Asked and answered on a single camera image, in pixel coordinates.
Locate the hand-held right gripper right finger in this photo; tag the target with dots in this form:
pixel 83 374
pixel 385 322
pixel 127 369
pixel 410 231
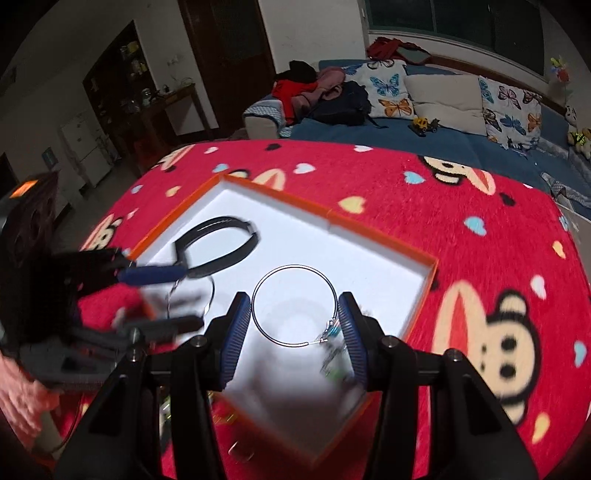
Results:
pixel 351 341

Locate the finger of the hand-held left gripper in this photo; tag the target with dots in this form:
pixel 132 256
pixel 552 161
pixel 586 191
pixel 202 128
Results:
pixel 152 275
pixel 175 324

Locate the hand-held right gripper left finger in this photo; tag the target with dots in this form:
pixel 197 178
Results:
pixel 235 332

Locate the silver hoop bangle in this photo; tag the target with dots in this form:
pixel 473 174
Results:
pixel 295 265
pixel 213 295

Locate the orange jewelry tray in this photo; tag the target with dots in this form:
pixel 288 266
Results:
pixel 360 258

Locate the black smart band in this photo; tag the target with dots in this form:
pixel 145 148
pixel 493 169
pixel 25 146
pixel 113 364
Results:
pixel 251 244

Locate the red printed blanket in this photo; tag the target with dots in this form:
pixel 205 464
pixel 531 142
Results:
pixel 461 277

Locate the white cabinet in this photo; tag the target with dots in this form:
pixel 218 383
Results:
pixel 85 147

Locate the wooden side table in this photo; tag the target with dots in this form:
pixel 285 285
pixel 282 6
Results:
pixel 180 94

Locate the dark display cabinet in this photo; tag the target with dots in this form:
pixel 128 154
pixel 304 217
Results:
pixel 115 83

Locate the blue sofa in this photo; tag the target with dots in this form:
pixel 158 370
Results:
pixel 369 138

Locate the red garment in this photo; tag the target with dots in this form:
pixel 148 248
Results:
pixel 291 99

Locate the yellow toy truck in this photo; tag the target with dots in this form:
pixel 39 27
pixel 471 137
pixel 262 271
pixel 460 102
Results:
pixel 422 125

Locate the black backpack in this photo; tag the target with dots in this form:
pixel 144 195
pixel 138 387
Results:
pixel 341 108

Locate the dark wooden door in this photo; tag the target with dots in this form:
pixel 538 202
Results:
pixel 231 55

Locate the black garment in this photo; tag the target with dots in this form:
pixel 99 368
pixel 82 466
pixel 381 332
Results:
pixel 302 70

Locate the butterfly print pillow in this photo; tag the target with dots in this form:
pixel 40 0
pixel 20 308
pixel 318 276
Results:
pixel 383 87
pixel 508 115

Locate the plain white pillow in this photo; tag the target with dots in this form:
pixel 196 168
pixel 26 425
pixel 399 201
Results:
pixel 443 101

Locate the grey patterned cloth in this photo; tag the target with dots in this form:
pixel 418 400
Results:
pixel 565 189

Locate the pink garment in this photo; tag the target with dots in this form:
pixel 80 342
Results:
pixel 330 78

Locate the red jacket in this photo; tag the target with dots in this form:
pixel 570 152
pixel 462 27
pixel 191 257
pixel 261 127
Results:
pixel 383 46

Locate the plush toys group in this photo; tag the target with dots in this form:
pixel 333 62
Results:
pixel 581 141

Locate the panda plush toy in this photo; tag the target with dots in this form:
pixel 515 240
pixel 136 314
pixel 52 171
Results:
pixel 571 114

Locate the dark window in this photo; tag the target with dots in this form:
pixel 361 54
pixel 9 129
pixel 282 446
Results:
pixel 461 23

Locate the colourful pinwheel toy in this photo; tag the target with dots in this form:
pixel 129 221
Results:
pixel 560 68

